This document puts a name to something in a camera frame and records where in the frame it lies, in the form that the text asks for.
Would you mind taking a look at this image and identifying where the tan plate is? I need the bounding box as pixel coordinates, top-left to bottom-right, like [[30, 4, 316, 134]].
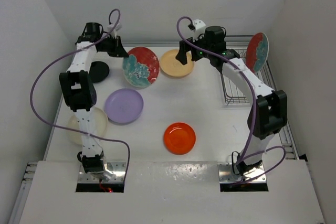
[[160, 49, 194, 78]]

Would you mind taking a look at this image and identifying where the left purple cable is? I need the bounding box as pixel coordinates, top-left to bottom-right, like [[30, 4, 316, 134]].
[[30, 8, 131, 182]]

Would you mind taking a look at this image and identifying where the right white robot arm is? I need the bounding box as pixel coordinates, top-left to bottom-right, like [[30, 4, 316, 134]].
[[176, 20, 287, 175]]

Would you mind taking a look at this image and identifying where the black plate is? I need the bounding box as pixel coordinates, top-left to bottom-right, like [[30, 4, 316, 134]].
[[89, 61, 110, 83]]

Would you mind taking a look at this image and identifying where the purple cable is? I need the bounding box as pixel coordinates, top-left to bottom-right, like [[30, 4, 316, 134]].
[[30, 8, 131, 182], [176, 16, 287, 188]]

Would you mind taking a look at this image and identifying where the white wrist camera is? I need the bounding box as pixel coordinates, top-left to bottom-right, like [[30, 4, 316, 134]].
[[188, 19, 206, 41], [107, 23, 122, 38]]

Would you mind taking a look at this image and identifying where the cream plate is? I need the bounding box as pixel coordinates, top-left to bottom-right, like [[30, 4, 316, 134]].
[[66, 108, 108, 145]]

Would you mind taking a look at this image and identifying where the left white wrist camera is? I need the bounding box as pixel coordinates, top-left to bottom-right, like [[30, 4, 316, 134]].
[[107, 23, 122, 38]]

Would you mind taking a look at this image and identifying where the orange plate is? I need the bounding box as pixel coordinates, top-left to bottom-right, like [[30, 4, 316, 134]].
[[163, 122, 196, 155]]

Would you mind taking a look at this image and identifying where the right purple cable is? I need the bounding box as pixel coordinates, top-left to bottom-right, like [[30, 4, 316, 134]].
[[176, 16, 287, 188]]

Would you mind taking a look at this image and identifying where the metal base plate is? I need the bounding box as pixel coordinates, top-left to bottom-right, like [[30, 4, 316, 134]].
[[217, 162, 267, 184], [77, 162, 126, 184]]

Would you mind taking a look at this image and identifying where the wire dish rack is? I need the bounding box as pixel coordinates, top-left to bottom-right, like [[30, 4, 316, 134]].
[[221, 35, 276, 107]]

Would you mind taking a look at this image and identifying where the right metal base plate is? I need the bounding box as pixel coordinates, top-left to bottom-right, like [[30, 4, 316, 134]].
[[217, 162, 267, 184]]

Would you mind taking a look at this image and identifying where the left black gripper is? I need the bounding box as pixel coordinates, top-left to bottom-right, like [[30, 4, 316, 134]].
[[98, 35, 129, 57]]

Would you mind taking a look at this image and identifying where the red teal floral plate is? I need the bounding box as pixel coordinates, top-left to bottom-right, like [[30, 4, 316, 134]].
[[122, 47, 160, 88], [245, 33, 269, 73]]

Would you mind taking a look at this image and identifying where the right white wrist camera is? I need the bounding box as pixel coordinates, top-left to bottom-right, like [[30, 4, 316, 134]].
[[188, 19, 206, 41]]

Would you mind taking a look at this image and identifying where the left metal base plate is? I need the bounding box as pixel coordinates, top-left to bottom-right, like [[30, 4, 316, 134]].
[[77, 162, 126, 184]]

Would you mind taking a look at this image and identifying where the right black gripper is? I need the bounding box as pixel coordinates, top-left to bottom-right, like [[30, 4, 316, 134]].
[[177, 30, 214, 65]]

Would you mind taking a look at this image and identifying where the purple plate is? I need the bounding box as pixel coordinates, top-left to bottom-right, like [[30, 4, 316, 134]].
[[104, 88, 144, 124]]

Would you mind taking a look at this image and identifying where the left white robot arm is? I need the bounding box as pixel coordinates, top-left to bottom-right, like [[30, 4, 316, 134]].
[[59, 23, 128, 182]]

